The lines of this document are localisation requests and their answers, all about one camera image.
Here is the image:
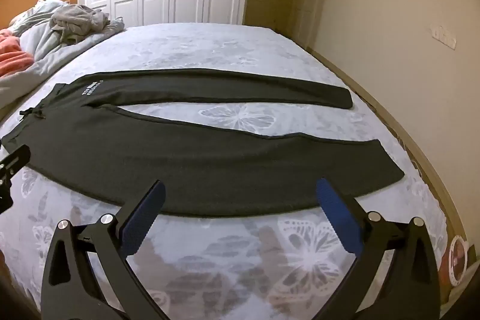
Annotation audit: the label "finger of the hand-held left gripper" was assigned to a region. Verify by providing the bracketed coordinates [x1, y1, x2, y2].
[0, 144, 31, 213]

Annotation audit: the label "wooden bed frame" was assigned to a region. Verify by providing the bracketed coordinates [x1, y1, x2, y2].
[305, 46, 469, 306]

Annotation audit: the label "round white-rimmed object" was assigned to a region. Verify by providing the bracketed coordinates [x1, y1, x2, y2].
[448, 234, 469, 287]

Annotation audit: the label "dark grey pants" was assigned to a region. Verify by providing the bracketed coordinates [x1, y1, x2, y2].
[1, 68, 404, 217]

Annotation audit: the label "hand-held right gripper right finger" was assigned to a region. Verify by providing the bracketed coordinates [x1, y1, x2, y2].
[316, 177, 440, 320]

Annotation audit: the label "grey crumpled clothes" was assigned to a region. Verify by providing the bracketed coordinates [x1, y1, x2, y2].
[50, 4, 111, 44]

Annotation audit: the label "light grey duvet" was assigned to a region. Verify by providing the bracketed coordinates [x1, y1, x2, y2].
[0, 0, 126, 110]

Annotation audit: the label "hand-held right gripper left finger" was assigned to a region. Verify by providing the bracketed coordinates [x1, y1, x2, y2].
[40, 180, 167, 320]

